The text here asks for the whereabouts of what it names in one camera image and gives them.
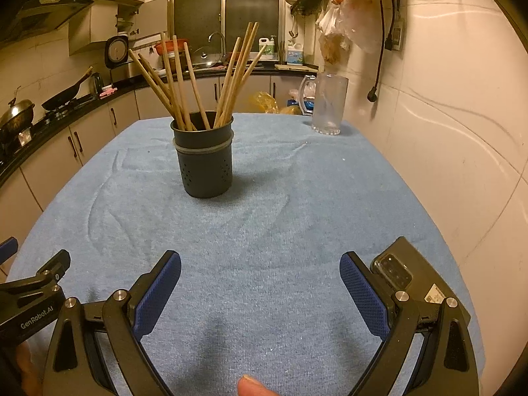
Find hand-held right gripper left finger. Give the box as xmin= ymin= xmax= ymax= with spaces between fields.
xmin=42 ymin=250 xmax=181 ymax=396

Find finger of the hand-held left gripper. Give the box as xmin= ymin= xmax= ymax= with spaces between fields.
xmin=0 ymin=237 xmax=19 ymax=265
xmin=37 ymin=250 xmax=72 ymax=287

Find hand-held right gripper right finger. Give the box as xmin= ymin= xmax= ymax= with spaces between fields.
xmin=340 ymin=251 xmax=481 ymax=396

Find black utensil holder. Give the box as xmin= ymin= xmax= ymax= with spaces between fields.
xmin=170 ymin=111 xmax=235 ymax=199

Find bunch of wooden chopsticks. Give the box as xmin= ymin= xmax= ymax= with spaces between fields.
xmin=128 ymin=22 xmax=268 ymax=132

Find person's left forearm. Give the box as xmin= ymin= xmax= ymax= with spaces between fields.
xmin=14 ymin=338 xmax=44 ymax=396

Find black smartphone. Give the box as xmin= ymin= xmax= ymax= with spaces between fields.
xmin=370 ymin=237 xmax=471 ymax=326

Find beige base cabinets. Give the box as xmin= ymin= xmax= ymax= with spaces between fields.
xmin=0 ymin=73 xmax=314 ymax=281

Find gas stove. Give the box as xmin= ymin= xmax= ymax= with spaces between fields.
xmin=0 ymin=103 xmax=104 ymax=161

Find blue tablecloth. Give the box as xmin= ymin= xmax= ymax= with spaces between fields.
xmin=6 ymin=112 xmax=485 ymax=396

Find steel wok with lid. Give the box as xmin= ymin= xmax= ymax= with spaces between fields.
xmin=0 ymin=86 xmax=36 ymax=133

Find black frying wok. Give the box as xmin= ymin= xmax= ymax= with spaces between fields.
xmin=41 ymin=66 xmax=93 ymax=111

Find black kitchen countertop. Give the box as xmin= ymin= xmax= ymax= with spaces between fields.
xmin=0 ymin=66 xmax=318 ymax=186

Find frosted glass mug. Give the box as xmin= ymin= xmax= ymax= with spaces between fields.
xmin=299 ymin=73 xmax=349 ymax=136

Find blue basin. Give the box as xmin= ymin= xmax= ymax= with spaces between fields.
xmin=286 ymin=98 xmax=314 ymax=114

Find yellow plastic bag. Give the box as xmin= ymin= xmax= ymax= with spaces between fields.
xmin=247 ymin=92 xmax=314 ymax=115

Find rice cooker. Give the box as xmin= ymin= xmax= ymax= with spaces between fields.
xmin=104 ymin=35 xmax=137 ymax=84

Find glass pot lid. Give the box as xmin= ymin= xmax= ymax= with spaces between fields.
xmin=192 ymin=47 xmax=215 ymax=69

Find range hood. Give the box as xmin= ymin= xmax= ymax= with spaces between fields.
xmin=0 ymin=0 xmax=95 ymax=46

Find red plastic basin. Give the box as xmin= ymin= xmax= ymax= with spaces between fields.
xmin=154 ymin=41 xmax=188 ymax=56

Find white bottle blue label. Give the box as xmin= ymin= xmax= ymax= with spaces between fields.
xmin=286 ymin=40 xmax=304 ymax=65

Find steel faucet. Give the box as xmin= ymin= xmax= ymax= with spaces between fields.
xmin=208 ymin=31 xmax=227 ymax=64

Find kitchen window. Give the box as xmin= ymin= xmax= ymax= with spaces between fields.
xmin=169 ymin=0 xmax=285 ymax=64

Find hanging plastic bags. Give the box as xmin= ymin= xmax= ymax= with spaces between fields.
xmin=315 ymin=0 xmax=405 ymax=64

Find black power cord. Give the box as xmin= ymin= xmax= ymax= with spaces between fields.
xmin=367 ymin=0 xmax=388 ymax=103

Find wall socket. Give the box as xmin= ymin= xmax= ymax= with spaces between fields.
xmin=390 ymin=8 xmax=407 ymax=52

